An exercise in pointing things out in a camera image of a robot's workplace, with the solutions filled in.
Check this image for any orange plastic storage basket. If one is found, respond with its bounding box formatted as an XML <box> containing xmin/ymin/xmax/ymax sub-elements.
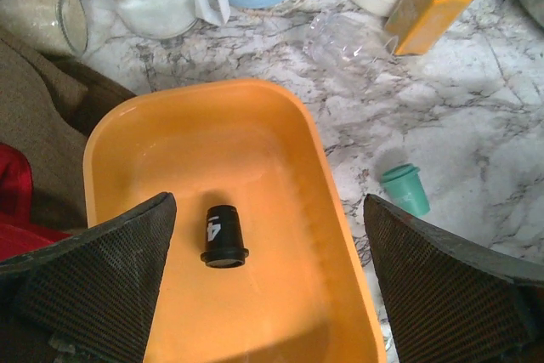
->
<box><xmin>83</xmin><ymin>79</ymin><xmax>386</xmax><ymax>362</ymax></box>

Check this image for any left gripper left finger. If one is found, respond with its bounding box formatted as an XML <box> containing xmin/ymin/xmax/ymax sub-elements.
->
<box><xmin>1</xmin><ymin>192</ymin><xmax>177</xmax><ymax>362</ymax></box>

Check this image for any red cloth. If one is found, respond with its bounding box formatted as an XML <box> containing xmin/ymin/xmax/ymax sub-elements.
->
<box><xmin>1</xmin><ymin>144</ymin><xmax>71</xmax><ymax>261</ymax></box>

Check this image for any teal capsule top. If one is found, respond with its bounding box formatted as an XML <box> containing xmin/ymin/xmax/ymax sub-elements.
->
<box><xmin>380</xmin><ymin>163</ymin><xmax>430</xmax><ymax>217</ymax></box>

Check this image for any brown cloth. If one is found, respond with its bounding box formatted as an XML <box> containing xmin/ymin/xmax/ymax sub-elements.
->
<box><xmin>1</xmin><ymin>31</ymin><xmax>134</xmax><ymax>233</ymax></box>

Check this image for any black capsule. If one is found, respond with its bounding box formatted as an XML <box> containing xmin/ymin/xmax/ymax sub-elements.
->
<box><xmin>201</xmin><ymin>205</ymin><xmax>249</xmax><ymax>269</ymax></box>

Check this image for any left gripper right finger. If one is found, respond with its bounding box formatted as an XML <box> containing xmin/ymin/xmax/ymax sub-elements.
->
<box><xmin>364</xmin><ymin>195</ymin><xmax>543</xmax><ymax>362</ymax></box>

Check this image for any orange spice bottle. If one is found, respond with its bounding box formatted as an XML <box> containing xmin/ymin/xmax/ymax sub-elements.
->
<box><xmin>384</xmin><ymin>0</ymin><xmax>473</xmax><ymax>56</ymax></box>

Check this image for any clear plastic cup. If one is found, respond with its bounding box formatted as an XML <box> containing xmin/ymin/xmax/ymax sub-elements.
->
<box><xmin>303</xmin><ymin>13</ymin><xmax>398</xmax><ymax>82</ymax></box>

